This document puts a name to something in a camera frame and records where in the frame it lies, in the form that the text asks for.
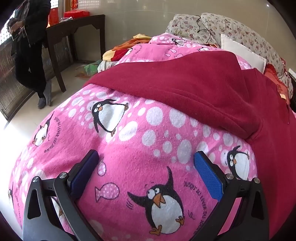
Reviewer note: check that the pink penguin print blanket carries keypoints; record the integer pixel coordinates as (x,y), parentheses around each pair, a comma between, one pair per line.
(138,143)

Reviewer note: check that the floral pillows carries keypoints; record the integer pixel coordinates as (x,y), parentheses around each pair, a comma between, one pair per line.
(242,32)

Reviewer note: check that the dark wooden table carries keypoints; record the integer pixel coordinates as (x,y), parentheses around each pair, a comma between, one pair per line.
(76,25)

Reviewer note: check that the red box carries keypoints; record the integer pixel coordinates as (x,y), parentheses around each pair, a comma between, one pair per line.
(76,14)

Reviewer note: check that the red bag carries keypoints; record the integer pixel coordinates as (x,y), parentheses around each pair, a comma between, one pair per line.
(54,17)

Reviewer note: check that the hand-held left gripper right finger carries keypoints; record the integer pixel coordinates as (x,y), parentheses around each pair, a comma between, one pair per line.
(208,173)

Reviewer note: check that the green cloth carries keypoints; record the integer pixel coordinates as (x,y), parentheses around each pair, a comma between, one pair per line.
(91,68)

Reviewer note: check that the orange and yellow cloth pile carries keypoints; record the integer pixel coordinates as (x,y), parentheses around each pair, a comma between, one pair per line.
(136,41)

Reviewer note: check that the red heart cushion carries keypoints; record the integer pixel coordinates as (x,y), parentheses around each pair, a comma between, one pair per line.
(275,78)

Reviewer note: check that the white pillow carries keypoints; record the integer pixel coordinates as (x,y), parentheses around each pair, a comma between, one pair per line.
(242,53)

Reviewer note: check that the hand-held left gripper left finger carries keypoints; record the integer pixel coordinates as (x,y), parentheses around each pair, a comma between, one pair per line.
(84,171)

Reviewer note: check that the dark red fleece garment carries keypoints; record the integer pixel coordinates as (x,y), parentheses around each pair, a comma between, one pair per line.
(185,81)

